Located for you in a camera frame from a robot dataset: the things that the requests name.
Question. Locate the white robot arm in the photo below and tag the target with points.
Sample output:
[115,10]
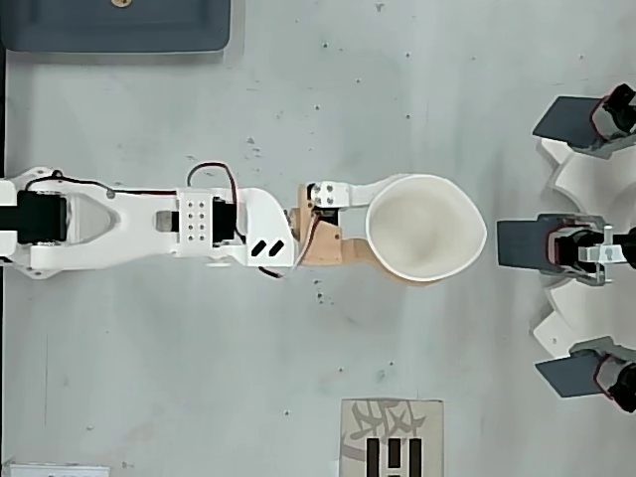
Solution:
[134,218]

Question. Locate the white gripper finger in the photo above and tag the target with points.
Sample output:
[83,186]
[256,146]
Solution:
[358,195]

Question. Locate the black paper cup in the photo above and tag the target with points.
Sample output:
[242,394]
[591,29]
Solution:
[422,228]

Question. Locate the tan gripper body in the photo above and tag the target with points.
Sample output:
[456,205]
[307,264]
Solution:
[324,241]

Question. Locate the beige card with black bars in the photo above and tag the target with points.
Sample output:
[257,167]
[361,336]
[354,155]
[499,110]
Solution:
[432,437]

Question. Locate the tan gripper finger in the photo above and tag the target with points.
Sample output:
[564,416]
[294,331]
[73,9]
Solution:
[360,251]

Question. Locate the silver motor with red band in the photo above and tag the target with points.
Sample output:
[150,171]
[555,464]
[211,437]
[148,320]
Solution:
[566,246]
[618,382]
[613,114]

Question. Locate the white carousel stand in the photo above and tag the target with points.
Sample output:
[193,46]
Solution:
[586,184]

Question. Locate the dark grey plastic tray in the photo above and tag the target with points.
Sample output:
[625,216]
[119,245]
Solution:
[99,27]

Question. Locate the grey flat paddle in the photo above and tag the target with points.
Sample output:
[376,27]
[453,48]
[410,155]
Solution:
[561,121]
[566,375]
[522,246]

